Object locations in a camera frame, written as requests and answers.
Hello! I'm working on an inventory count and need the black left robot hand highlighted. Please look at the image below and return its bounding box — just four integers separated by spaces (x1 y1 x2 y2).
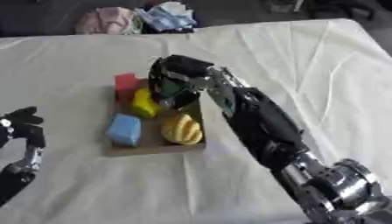
0 106 48 207

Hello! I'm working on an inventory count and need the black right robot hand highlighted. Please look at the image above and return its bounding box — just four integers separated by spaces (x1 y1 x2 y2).
147 54 216 110

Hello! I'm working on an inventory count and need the tan cardboard box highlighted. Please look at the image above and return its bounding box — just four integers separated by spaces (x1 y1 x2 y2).
104 78 208 158

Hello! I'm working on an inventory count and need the blue and white bag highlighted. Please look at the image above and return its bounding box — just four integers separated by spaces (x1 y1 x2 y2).
133 1 200 33

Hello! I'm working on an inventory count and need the yellow toy block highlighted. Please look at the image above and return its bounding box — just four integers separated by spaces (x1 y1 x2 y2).
129 88 165 119

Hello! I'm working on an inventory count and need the red block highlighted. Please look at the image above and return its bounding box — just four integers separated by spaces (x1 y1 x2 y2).
113 73 143 103

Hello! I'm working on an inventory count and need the yellow ridged toy bread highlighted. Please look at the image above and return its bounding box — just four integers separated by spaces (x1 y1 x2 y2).
159 113 206 146

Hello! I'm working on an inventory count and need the blue block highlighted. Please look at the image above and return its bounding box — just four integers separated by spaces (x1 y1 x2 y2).
104 113 144 148

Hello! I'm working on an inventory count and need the pink bag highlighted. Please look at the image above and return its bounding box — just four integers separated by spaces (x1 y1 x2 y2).
74 6 138 36

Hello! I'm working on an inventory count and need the dark chair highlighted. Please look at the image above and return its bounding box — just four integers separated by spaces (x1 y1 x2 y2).
304 0 380 20

